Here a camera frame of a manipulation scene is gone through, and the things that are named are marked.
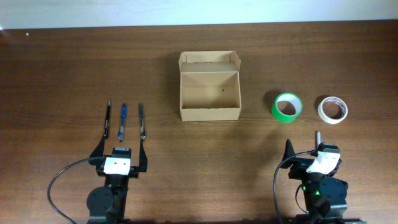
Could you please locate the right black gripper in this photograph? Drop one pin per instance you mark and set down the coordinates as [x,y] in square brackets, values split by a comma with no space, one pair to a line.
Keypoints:
[298,165]

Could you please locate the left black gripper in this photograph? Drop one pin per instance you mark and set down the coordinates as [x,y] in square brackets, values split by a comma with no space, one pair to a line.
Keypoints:
[135,170]

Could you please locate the blue pen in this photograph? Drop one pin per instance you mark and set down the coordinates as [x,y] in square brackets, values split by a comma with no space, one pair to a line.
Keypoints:
[122,123]

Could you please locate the black and white marker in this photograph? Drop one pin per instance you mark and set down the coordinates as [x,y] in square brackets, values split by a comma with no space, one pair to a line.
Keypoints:
[317,139]

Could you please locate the black pen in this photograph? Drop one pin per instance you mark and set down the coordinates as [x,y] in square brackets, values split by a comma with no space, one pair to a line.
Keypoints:
[106,123]

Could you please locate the green tape roll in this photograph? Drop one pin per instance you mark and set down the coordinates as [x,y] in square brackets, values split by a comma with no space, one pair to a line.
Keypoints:
[287,107]

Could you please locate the dark grey pen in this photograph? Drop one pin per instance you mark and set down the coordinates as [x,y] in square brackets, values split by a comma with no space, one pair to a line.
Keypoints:
[141,120]

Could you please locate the white masking tape roll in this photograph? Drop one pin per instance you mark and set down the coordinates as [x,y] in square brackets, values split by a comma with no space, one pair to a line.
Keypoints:
[332,110]

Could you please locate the cardboard box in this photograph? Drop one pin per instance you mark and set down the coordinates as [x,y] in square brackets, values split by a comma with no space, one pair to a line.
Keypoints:
[209,86]

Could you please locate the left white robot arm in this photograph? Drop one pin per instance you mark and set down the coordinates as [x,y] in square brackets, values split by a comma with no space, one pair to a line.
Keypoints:
[107,204]

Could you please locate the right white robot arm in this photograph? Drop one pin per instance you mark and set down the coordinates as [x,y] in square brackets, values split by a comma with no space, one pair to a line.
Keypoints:
[325,196]

